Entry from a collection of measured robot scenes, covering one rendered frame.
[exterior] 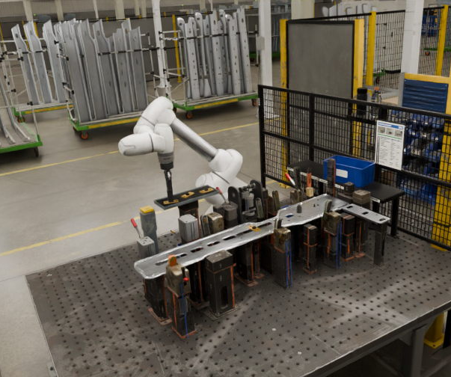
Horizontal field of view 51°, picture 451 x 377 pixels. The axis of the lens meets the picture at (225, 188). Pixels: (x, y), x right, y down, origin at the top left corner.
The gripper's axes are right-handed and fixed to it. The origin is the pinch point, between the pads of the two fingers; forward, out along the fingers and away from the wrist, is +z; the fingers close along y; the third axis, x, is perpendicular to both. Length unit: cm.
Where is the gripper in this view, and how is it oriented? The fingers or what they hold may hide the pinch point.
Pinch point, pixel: (170, 195)
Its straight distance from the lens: 268.4
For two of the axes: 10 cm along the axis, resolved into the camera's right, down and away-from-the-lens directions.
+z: 0.6, 9.3, 3.6
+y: 2.3, 3.4, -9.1
